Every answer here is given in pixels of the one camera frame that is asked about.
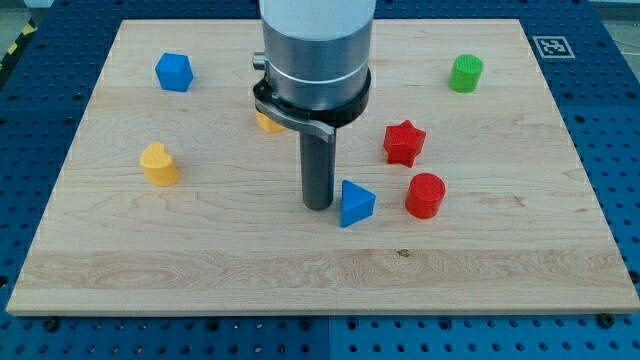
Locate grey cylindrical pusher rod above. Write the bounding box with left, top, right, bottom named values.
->
left=300, top=134, right=335, bottom=210

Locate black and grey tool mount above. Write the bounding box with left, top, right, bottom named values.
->
left=253, top=70, right=371, bottom=144

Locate blue triangle block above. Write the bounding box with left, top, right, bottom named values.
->
left=340, top=180, right=376, bottom=228

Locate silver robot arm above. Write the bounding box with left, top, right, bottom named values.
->
left=252, top=0, right=376, bottom=210

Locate yellow block behind arm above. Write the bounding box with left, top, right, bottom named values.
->
left=256, top=111, right=286, bottom=133

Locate red star block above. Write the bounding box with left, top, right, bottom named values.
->
left=383, top=120, right=427, bottom=168

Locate red cylinder block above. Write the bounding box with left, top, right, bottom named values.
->
left=405, top=173, right=446, bottom=219

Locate wooden board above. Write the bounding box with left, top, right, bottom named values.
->
left=7, top=19, right=639, bottom=317

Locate green cylinder block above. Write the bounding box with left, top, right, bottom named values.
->
left=448, top=54, right=484, bottom=93

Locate blue hexagon block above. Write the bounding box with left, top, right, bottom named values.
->
left=155, top=53, right=193, bottom=92

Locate yellow heart block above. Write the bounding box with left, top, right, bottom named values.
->
left=139, top=142, right=180, bottom=187

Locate white fiducial marker tag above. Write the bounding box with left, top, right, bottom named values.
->
left=532, top=35, right=575, bottom=59

